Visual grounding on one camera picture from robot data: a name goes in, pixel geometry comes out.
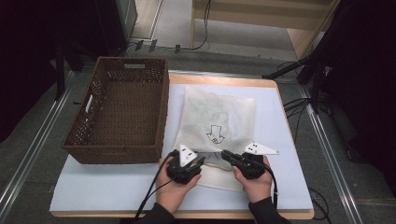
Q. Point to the black metal stand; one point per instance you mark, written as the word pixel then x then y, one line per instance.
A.
pixel 59 71

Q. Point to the person's left hand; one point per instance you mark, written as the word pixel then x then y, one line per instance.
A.
pixel 171 196

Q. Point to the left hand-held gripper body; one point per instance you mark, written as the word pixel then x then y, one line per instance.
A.
pixel 180 172

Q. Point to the black tripod stand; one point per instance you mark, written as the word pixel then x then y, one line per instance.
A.
pixel 311 67

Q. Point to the small dark floor bracket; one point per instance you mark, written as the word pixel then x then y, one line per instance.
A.
pixel 153 45
pixel 138 45
pixel 177 48

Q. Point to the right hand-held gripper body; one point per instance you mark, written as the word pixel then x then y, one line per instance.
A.
pixel 249 166

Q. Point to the white table mat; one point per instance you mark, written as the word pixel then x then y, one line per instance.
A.
pixel 102 186

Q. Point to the light wooden shelf frame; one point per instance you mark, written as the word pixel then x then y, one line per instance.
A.
pixel 249 18

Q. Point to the brown wicker basket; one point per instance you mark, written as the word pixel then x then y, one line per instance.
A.
pixel 130 152

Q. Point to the person's right hand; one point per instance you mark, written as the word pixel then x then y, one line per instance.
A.
pixel 257 188

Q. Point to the metal floor rail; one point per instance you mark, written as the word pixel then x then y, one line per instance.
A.
pixel 34 143
pixel 323 140

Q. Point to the dark cabinet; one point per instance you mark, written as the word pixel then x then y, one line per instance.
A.
pixel 118 21

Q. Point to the cream mesh laundry bag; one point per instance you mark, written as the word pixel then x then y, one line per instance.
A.
pixel 218 109

